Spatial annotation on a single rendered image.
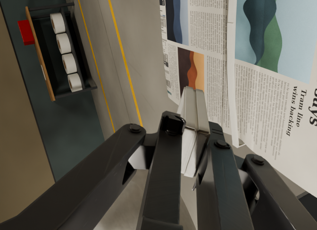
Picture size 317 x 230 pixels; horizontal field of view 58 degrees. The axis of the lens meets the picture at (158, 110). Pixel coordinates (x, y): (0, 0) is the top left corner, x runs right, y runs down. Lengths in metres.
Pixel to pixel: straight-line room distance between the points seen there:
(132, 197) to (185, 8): 0.30
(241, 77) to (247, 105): 0.03
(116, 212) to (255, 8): 0.34
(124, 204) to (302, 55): 0.33
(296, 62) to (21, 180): 6.72
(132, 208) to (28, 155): 6.33
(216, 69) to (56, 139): 6.42
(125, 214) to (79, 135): 6.33
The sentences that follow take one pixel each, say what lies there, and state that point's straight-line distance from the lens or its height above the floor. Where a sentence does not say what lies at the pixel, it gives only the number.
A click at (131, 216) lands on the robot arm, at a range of 0.48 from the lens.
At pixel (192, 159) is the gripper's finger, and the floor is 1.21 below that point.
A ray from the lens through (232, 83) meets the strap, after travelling 0.34.
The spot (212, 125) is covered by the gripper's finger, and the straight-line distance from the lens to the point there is 0.18.
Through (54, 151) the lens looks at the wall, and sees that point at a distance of 6.77.
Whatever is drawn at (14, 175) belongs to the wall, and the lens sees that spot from 6.86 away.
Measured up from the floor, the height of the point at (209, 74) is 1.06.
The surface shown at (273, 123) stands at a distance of 0.33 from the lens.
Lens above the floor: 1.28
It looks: 23 degrees down
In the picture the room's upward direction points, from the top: 107 degrees counter-clockwise
